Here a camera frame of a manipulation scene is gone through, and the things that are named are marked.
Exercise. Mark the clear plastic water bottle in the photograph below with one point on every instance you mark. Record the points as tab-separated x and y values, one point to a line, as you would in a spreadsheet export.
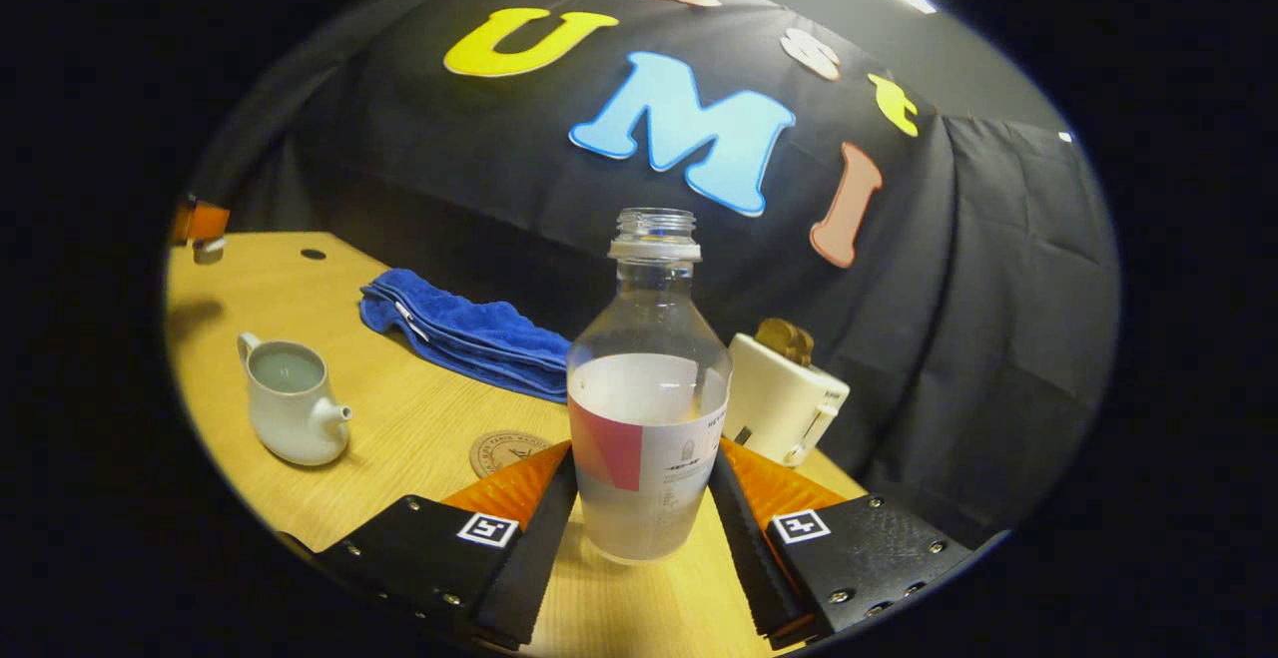
649	418

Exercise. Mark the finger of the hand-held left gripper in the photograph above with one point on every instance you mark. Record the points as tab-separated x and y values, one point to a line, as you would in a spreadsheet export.
205	222

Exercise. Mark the white toaster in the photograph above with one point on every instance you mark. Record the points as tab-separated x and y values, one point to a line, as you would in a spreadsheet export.
774	403

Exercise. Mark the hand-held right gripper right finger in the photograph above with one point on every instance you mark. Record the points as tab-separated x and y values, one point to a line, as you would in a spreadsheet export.
749	558

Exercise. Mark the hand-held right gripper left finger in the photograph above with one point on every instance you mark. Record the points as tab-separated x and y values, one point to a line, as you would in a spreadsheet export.
534	568

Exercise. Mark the brown bread slice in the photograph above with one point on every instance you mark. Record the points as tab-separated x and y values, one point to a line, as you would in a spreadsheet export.
787	340

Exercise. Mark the black backdrop cloth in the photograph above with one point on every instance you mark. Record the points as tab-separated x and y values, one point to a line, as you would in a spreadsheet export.
958	338

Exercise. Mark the folded blue towel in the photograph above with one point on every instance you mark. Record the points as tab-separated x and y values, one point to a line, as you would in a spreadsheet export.
459	333

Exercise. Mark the round brown coaster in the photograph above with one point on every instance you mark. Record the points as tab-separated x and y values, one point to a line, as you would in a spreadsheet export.
499	453

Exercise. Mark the white ceramic teacup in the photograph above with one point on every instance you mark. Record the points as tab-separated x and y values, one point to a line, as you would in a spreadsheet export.
295	418

